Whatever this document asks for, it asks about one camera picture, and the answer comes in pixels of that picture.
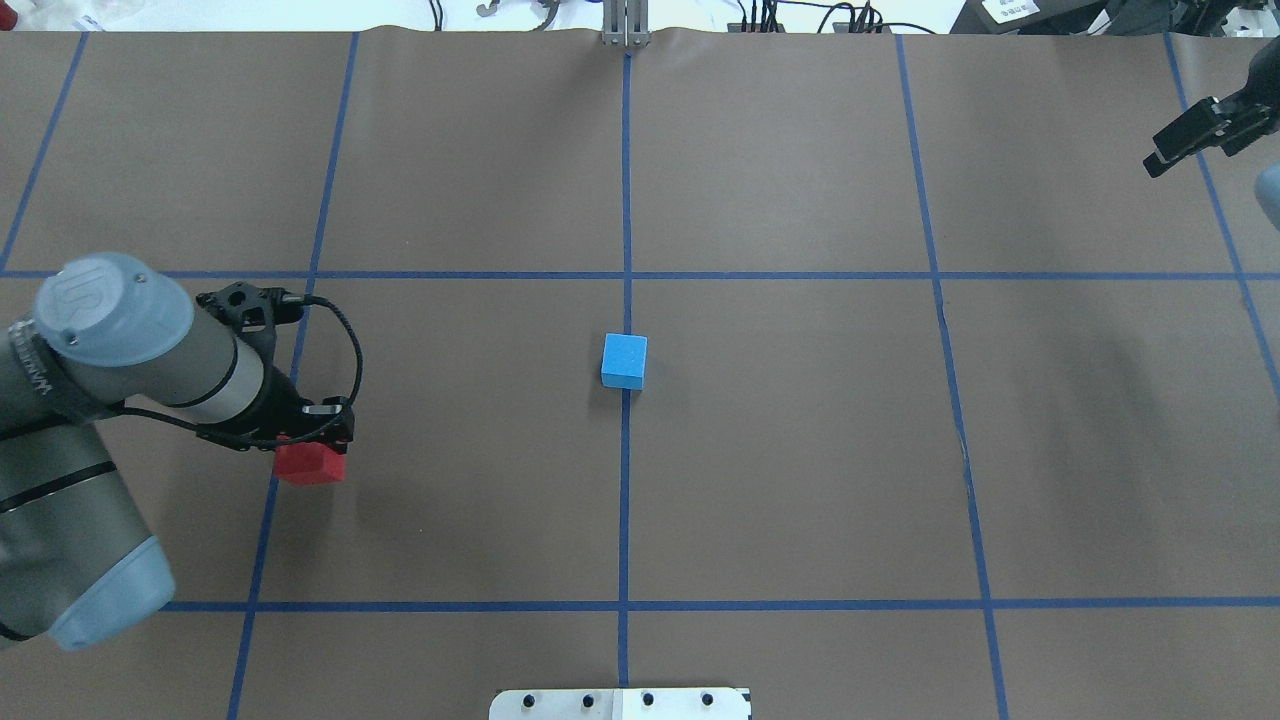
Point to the red wooden cube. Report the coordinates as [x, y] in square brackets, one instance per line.
[311, 463]

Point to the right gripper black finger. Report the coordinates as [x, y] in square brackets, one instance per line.
[1159, 162]

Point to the grey aluminium frame post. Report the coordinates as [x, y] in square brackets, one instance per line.
[625, 23]

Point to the blue wooden cube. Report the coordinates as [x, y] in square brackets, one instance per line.
[624, 361]

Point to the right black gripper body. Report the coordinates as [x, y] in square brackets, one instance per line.
[1246, 120]

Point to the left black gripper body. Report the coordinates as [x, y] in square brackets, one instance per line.
[277, 402]

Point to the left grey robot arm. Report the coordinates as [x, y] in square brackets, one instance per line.
[108, 336]

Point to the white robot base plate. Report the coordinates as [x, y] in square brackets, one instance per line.
[623, 703]

